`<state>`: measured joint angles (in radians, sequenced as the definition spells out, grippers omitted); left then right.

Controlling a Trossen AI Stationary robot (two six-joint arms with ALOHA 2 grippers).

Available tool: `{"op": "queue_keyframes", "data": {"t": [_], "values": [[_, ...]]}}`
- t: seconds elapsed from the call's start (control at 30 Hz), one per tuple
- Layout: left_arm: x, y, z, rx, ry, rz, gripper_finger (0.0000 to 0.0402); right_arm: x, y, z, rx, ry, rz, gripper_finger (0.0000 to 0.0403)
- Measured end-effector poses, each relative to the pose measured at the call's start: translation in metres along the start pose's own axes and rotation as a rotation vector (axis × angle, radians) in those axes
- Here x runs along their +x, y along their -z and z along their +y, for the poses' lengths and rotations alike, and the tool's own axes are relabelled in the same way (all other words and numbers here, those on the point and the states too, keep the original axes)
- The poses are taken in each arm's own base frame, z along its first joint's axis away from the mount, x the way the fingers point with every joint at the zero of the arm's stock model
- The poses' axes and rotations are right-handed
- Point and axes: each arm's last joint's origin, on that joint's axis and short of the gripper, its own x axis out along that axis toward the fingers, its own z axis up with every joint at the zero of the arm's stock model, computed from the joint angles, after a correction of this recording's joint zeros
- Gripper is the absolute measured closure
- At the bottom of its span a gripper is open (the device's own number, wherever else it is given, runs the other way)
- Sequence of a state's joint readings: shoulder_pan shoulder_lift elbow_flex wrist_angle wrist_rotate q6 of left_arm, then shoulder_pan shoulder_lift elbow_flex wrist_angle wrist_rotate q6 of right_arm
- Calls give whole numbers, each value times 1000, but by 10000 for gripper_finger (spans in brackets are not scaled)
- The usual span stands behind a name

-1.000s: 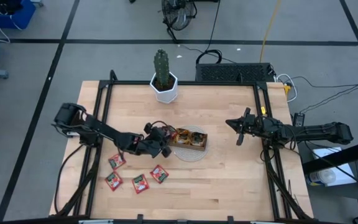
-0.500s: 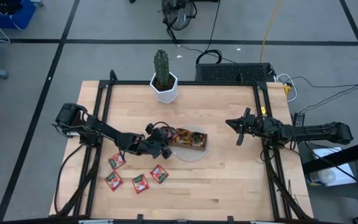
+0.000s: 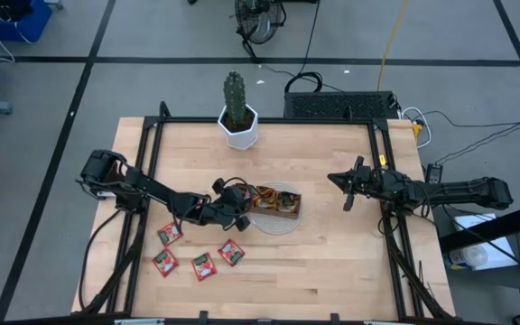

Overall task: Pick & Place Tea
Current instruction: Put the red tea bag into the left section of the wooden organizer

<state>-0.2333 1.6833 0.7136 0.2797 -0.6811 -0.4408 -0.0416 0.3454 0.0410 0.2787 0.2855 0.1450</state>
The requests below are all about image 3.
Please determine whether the green cactus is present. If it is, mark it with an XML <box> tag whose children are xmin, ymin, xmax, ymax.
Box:
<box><xmin>222</xmin><ymin>70</ymin><xmax>247</xmax><ymax>130</ymax></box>

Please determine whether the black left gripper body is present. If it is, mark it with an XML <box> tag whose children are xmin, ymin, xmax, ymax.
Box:
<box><xmin>198</xmin><ymin>177</ymin><xmax>252</xmax><ymax>232</ymax></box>

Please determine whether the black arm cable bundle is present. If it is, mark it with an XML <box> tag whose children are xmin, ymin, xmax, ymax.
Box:
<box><xmin>77</xmin><ymin>205</ymin><xmax>153</xmax><ymax>316</ymax></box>
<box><xmin>376</xmin><ymin>211</ymin><xmax>458</xmax><ymax>322</ymax></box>

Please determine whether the black cart frame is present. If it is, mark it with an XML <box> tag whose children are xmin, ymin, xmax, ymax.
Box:
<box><xmin>438</xmin><ymin>104</ymin><xmax>520</xmax><ymax>325</ymax></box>

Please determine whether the large blue bin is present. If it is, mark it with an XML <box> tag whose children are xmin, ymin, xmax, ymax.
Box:
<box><xmin>0</xmin><ymin>0</ymin><xmax>54</xmax><ymax>43</ymax></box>

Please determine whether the round woven placemat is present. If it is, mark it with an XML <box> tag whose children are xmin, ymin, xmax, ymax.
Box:
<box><xmin>249</xmin><ymin>181</ymin><xmax>304</xmax><ymax>236</ymax></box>

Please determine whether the black power adapter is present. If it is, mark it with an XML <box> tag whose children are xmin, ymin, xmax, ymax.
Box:
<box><xmin>424</xmin><ymin>162</ymin><xmax>444</xmax><ymax>186</ymax></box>

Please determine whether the looped white cable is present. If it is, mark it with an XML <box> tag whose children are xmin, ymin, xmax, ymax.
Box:
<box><xmin>399</xmin><ymin>106</ymin><xmax>433</xmax><ymax>150</ymax></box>

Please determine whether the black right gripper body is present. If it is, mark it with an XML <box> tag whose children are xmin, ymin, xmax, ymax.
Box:
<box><xmin>343</xmin><ymin>155</ymin><xmax>399</xmax><ymax>212</ymax></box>

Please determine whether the black floor fan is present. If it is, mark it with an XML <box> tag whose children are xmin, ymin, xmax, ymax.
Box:
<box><xmin>234</xmin><ymin>0</ymin><xmax>287</xmax><ymax>60</ymax></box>

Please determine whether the wooden three-compartment tray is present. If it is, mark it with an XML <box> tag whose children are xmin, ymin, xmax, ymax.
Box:
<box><xmin>246</xmin><ymin>183</ymin><xmax>303</xmax><ymax>221</ymax></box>

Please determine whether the yellow cable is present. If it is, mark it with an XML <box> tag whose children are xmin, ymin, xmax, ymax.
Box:
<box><xmin>376</xmin><ymin>0</ymin><xmax>410</xmax><ymax>92</ymax></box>

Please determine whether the white hexagonal plant pot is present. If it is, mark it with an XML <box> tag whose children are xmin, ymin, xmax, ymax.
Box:
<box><xmin>217</xmin><ymin>104</ymin><xmax>260</xmax><ymax>153</ymax></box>

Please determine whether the black left arm cable bundle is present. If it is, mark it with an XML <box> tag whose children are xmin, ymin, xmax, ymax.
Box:
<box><xmin>77</xmin><ymin>205</ymin><xmax>153</xmax><ymax>316</ymax></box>

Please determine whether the black computer case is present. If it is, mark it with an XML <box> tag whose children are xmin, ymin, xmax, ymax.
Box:
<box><xmin>283</xmin><ymin>90</ymin><xmax>401</xmax><ymax>121</ymax></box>

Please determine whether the orange tea packet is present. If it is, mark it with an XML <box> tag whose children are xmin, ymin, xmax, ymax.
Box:
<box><xmin>258</xmin><ymin>185</ymin><xmax>282</xmax><ymax>209</ymax></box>

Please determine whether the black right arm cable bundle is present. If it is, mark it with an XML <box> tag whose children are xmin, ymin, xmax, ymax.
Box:
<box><xmin>376</xmin><ymin>211</ymin><xmax>458</xmax><ymax>322</ymax></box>

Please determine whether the black floor cable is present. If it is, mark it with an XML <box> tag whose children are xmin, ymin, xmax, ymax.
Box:
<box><xmin>283</xmin><ymin>0</ymin><xmax>325</xmax><ymax>95</ymax></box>

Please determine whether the white box device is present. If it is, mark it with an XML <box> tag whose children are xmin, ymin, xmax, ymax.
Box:
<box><xmin>443</xmin><ymin>213</ymin><xmax>519</xmax><ymax>272</ymax></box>

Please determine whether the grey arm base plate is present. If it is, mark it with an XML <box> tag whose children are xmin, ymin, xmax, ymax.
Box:
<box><xmin>88</xmin><ymin>188</ymin><xmax>121</xmax><ymax>200</ymax></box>

